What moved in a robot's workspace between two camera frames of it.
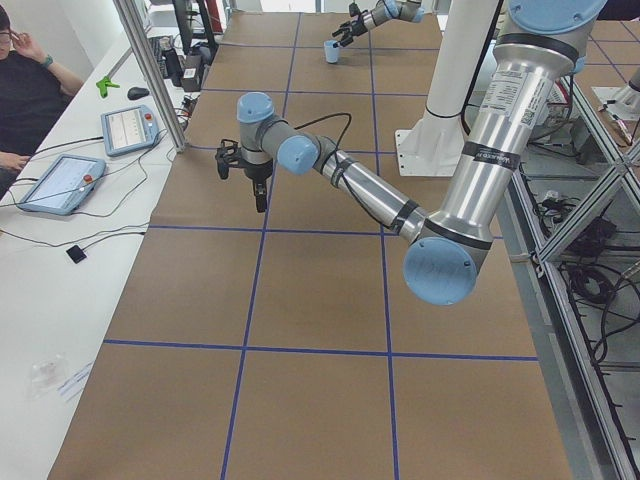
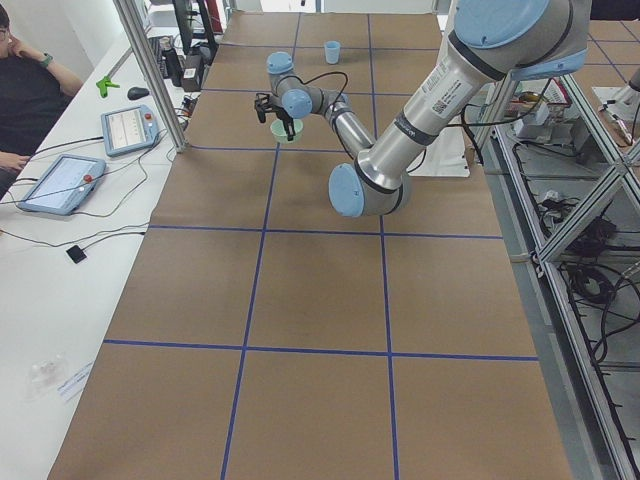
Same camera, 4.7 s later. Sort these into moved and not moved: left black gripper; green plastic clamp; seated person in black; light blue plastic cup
Moved: left black gripper
Not moved: light blue plastic cup; seated person in black; green plastic clamp
